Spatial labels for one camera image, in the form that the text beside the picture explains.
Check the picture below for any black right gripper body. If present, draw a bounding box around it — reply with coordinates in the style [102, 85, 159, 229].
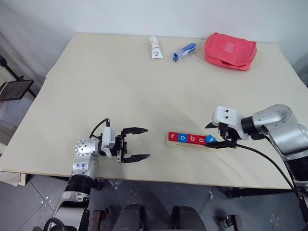
[217, 122, 239, 148]

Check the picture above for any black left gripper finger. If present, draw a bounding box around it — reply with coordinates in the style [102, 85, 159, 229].
[119, 154, 151, 165]
[121, 127, 149, 138]

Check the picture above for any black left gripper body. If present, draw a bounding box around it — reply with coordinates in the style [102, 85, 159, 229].
[114, 131, 128, 163]

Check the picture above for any wooden letter tray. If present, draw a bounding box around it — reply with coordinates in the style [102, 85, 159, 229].
[165, 131, 217, 153]

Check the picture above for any red fabric pouch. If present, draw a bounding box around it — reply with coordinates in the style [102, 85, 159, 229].
[204, 32, 257, 72]

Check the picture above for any blue toothpaste box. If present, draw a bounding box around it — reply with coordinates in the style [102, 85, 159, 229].
[172, 42, 197, 63]

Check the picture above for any white toothpaste tube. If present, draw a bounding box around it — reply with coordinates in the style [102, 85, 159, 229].
[148, 36, 164, 60]

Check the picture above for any black tablet on stand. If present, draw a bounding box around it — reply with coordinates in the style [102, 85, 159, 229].
[0, 54, 37, 98]

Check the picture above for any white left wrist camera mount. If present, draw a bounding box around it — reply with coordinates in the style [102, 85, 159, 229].
[100, 127, 116, 159]

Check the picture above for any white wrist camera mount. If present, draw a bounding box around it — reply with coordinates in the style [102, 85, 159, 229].
[212, 105, 250, 141]
[100, 127, 116, 159]

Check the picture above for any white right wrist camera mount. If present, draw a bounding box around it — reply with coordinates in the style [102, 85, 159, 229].
[212, 105, 250, 141]

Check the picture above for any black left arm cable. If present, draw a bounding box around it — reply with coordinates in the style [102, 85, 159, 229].
[90, 118, 111, 139]

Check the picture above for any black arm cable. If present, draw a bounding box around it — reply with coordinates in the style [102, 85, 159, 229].
[221, 134, 304, 200]
[90, 118, 111, 139]

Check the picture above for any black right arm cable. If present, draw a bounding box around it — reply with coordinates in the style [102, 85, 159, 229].
[221, 134, 304, 200]

